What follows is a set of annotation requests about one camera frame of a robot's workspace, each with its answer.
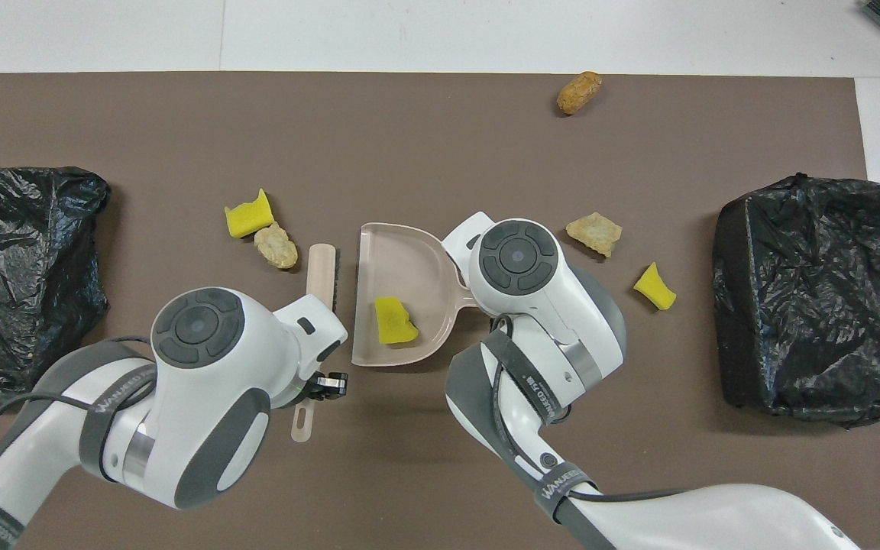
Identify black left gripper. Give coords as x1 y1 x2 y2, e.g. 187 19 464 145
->
309 372 351 402

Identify yellow rectangular sponge piece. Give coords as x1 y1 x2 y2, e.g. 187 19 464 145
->
374 296 419 346

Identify beige hand brush black bristles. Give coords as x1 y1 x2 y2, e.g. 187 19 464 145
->
291 243 340 444

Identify beige plastic dustpan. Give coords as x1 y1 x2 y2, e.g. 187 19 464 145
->
352 222 479 367

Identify beige torn sponge piece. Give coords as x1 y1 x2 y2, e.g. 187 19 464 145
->
254 222 299 270

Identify notched yellow sponge piece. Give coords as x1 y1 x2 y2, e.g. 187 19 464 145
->
225 189 274 239

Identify pale greenish beige sponge piece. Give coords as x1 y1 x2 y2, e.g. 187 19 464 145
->
565 212 623 259

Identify yellow wedge sponge piece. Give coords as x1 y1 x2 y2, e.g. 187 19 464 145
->
632 262 678 312

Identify brown oval sponge piece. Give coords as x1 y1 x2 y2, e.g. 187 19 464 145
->
557 71 603 117

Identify black bag lined bin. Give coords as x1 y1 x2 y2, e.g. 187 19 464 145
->
713 174 880 429
0 167 112 402

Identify brown table mat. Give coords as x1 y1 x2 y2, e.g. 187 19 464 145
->
0 73 880 550

